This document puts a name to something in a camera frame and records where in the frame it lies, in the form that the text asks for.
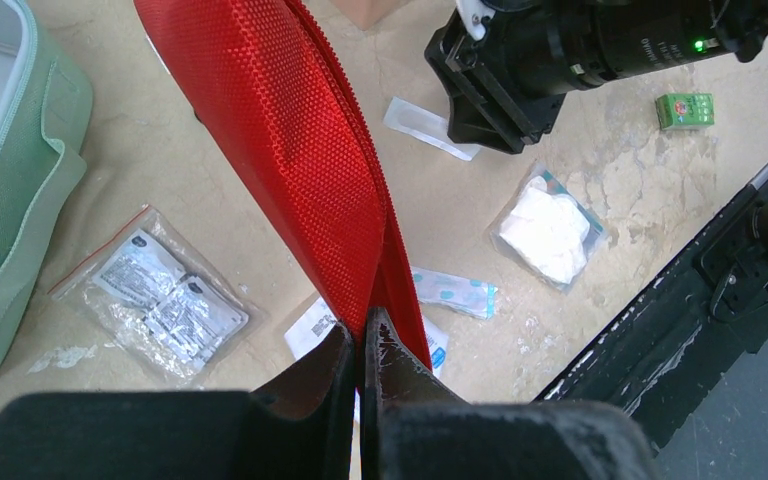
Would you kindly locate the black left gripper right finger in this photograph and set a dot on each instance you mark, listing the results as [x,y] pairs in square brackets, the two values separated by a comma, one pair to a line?
[414,427]

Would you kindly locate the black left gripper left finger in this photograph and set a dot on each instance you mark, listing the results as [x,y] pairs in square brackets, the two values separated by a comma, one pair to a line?
[296,426]

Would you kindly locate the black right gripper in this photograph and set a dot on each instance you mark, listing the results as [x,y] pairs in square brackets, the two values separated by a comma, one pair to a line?
[506,90]

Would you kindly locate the white swab packet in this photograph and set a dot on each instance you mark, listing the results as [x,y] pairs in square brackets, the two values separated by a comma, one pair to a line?
[427,127]

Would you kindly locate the teal bandage strip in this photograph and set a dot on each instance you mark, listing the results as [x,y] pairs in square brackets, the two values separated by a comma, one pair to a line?
[468,296]

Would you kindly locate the red first aid pouch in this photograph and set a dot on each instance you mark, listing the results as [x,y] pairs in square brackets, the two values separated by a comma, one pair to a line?
[265,82]

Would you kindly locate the green medicine case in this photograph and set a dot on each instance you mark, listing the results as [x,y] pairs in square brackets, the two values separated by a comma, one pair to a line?
[46,100]

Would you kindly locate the white blue mask packet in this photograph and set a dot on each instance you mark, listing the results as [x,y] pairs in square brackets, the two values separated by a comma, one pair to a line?
[317,321]

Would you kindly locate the gauze in clear bag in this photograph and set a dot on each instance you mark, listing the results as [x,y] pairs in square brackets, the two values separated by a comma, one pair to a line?
[544,229]

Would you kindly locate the peach desk file organizer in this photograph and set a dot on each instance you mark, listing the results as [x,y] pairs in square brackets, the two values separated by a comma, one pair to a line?
[366,13]

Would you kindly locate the small green box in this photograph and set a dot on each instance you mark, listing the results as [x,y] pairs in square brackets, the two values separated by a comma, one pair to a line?
[685,111]

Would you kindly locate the clear bag alcohol pads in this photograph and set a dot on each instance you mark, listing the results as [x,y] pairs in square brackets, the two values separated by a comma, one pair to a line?
[159,299]

